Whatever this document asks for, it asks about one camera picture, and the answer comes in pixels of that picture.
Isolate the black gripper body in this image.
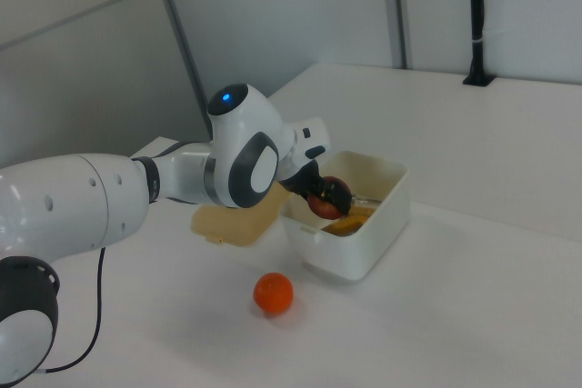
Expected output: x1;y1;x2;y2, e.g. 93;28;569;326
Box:
277;161;325;199

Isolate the red toy apple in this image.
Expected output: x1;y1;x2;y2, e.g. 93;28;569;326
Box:
307;174;353;221

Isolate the orange toy fruit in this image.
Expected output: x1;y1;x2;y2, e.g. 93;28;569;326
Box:
253;272;295;315

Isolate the white plastic container box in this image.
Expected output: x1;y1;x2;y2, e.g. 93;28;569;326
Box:
277;150;411;284

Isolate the beige plastic container lid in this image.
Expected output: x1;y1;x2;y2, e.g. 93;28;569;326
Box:
190;185;290;248

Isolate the black pole with base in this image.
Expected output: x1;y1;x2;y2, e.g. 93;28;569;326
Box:
462;0;496;87

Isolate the grey partition post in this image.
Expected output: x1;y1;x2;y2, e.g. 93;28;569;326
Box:
389;0;409;69
149;0;216;144

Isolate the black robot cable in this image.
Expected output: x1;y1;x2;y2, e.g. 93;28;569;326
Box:
35;142;183;374

